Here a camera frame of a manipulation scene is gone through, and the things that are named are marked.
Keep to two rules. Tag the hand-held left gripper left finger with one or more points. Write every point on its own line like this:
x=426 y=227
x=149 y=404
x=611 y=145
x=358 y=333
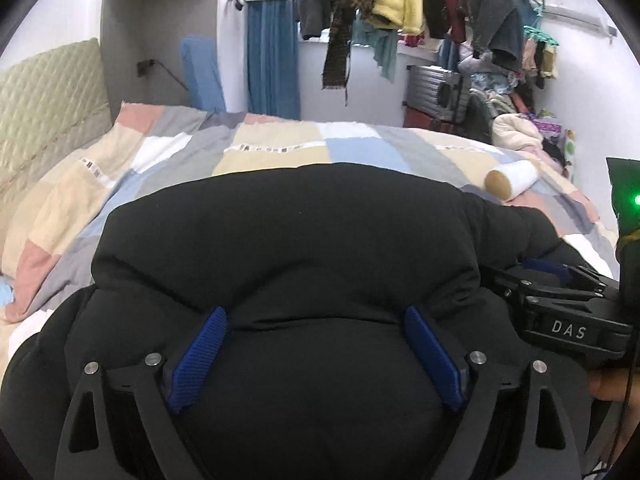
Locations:
x=197 y=355

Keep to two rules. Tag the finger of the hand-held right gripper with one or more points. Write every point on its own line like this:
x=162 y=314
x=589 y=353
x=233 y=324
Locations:
x=505 y=282
x=547 y=269

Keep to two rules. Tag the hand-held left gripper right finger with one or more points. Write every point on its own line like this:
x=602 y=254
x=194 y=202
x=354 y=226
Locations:
x=431 y=355

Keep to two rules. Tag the black puffer jacket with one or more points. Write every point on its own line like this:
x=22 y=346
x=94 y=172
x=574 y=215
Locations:
x=300 y=250

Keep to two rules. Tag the pile of mixed clothes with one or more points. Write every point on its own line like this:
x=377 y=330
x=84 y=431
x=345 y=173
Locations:
x=547 y=145

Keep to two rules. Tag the person's right hand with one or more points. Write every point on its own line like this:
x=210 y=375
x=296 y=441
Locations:
x=605 y=387

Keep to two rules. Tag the white paper roll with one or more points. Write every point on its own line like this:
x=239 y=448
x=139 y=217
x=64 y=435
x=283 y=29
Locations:
x=512 y=180

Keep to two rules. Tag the cream fleece garment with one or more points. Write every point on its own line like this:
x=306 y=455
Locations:
x=515 y=132

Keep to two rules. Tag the black bag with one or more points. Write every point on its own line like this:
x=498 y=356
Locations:
x=481 y=117

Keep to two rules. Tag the patchwork quilt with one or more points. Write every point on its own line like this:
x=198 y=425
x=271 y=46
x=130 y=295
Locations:
x=175 y=160

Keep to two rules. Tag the light blue cloth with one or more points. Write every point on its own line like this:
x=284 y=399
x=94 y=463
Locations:
x=5 y=294

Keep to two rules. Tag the silver suitcase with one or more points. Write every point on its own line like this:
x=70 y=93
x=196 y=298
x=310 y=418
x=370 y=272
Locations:
x=430 y=90

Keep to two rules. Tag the green sock hanger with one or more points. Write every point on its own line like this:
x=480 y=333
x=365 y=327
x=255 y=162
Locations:
x=542 y=55

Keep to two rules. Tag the white air conditioner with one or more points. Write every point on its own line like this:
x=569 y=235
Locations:
x=580 y=17

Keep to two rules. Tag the grey denim jacket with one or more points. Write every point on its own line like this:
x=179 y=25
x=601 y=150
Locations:
x=492 y=15

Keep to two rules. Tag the teal hanging cloth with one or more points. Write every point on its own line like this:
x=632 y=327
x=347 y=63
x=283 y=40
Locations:
x=382 y=45

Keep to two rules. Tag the dark red garment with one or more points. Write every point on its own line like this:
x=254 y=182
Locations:
x=454 y=15

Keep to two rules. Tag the blue cushion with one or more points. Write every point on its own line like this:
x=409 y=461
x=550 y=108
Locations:
x=202 y=75

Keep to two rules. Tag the hanging black cardigan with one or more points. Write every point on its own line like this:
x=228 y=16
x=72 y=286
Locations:
x=434 y=0

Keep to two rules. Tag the cream quilted headboard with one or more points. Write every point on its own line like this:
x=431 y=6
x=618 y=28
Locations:
x=45 y=105

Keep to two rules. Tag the brown houndstooth coat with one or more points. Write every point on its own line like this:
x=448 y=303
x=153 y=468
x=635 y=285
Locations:
x=345 y=25

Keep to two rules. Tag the blue curtain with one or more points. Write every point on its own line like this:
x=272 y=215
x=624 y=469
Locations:
x=272 y=60

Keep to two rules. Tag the hanging black coat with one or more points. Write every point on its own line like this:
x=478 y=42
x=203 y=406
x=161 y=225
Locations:
x=312 y=0

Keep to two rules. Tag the black wall charger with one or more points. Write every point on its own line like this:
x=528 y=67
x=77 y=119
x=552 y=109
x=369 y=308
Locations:
x=145 y=68

